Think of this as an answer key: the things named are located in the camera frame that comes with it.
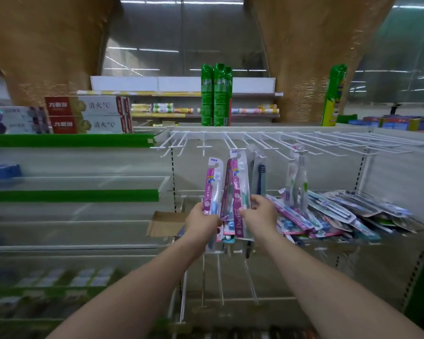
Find person's right hand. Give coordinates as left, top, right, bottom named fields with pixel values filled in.
left=238, top=194, right=279, bottom=241

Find brown cardboard tray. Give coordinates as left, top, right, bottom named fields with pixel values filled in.
left=147, top=210, right=188, bottom=238

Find pile of toothbrush packs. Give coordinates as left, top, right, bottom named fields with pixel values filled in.
left=178, top=188, right=417, bottom=257

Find clear pink-topped toothbrush pack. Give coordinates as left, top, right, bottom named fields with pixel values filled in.
left=284, top=144, right=299, bottom=207

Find person's left hand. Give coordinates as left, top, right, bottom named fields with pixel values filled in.
left=184, top=202, right=222, bottom=250

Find woven brown column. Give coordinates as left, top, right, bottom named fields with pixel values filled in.
left=0, top=0, right=117, bottom=106
left=247, top=0, right=396, bottom=123

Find row of colourful wrap rolls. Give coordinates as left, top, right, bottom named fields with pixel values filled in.
left=131, top=103, right=280, bottom=115

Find clear green toothbrush pack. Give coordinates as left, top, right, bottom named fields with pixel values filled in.
left=296, top=153, right=309, bottom=212

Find person's left forearm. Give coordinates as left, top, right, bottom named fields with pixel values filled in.
left=46, top=240, right=212, bottom=339

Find white purple toothpaste box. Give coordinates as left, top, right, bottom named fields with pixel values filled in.
left=0, top=106, right=49, bottom=121
left=0, top=120, right=52, bottom=135

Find blue product box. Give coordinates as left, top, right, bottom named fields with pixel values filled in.
left=0, top=164, right=22, bottom=180

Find green yellow spray can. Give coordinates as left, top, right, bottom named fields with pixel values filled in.
left=320, top=64, right=348, bottom=127

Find oval twin black toothbrush pack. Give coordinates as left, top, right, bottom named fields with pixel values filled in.
left=246, top=144, right=258, bottom=194

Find green spray can red side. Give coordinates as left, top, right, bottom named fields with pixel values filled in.
left=225, top=66, right=233, bottom=127

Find white shelf unit yellow strips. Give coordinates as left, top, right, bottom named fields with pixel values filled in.
left=77, top=75, right=284, bottom=124

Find person's right forearm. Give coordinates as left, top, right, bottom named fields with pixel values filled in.
left=261, top=233, right=424, bottom=339

